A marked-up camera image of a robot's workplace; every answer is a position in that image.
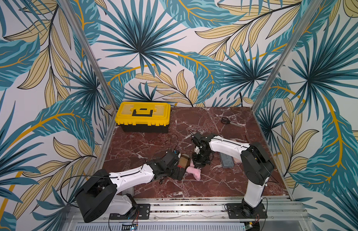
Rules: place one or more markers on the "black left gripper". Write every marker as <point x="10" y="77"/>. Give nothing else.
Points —
<point x="175" y="175"/>

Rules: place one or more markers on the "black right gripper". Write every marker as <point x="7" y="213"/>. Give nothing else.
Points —
<point x="201" y="159"/>

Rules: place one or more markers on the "pink microfibre cloth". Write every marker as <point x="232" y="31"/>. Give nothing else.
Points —
<point x="194" y="171"/>

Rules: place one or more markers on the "tan round object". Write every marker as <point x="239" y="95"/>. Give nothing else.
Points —
<point x="184" y="161"/>

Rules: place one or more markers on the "grey rectangular block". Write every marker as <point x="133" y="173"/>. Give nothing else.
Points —
<point x="226" y="161"/>

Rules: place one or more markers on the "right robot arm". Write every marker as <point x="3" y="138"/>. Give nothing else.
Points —
<point x="256" y="162"/>

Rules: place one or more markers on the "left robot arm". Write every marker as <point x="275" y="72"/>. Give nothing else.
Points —
<point x="100" y="193"/>

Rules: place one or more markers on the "yellow black toolbox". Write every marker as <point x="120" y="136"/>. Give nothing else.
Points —
<point x="144" y="117"/>

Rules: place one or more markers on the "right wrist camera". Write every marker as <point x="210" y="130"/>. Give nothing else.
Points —
<point x="201" y="140"/>

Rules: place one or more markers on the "aluminium front rail frame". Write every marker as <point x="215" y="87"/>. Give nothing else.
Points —
<point x="198" y="214"/>

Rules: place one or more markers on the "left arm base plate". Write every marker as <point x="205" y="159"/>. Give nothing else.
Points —
<point x="140" y="211"/>

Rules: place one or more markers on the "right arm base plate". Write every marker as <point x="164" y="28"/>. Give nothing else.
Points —
<point x="244" y="211"/>

